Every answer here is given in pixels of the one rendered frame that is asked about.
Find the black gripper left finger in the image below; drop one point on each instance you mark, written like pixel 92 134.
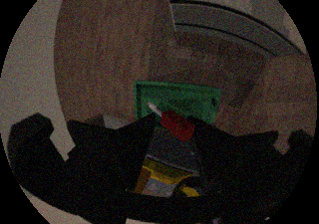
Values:
pixel 127 146

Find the red-headed pin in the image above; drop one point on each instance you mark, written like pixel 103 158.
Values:
pixel 179 126

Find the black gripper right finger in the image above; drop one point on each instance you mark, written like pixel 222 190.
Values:
pixel 218 153

